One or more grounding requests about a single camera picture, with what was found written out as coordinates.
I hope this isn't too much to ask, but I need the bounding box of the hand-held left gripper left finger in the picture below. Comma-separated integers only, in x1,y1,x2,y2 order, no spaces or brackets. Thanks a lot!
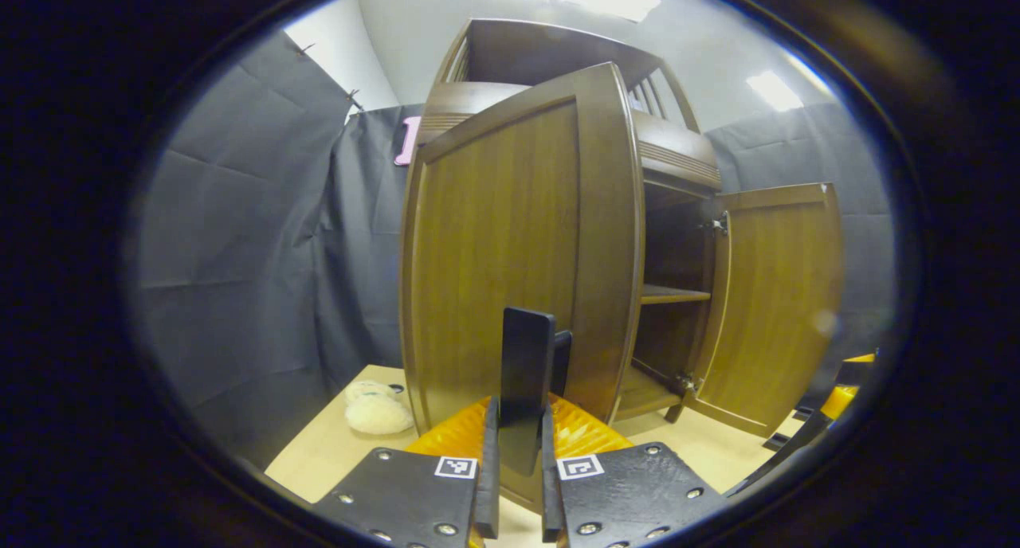
312,395,501,548

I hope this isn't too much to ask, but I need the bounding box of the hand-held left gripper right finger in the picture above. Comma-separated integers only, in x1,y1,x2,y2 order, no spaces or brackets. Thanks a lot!
540,393,728,548

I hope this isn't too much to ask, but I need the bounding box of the wooden cabinet door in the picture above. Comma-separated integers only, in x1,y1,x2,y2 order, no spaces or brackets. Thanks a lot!
684,183,845,439
398,62,646,515

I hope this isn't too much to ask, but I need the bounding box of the black door handle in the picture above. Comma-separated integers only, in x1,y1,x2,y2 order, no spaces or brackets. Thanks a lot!
500,307,573,477

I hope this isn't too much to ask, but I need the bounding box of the wooden double-door shoe cabinet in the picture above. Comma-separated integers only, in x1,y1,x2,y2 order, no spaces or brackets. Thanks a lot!
414,18,730,423

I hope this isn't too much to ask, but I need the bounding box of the white fluffy slipper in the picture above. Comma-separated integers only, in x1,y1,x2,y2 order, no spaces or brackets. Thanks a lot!
344,394,415,436
346,379,399,401

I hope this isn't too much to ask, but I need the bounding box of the wooden inner shelf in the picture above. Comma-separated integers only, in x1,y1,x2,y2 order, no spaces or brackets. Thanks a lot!
640,284,712,306

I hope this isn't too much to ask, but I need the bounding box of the small ceiling light panel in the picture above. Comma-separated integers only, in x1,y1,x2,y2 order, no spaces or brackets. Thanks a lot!
747,70,804,112

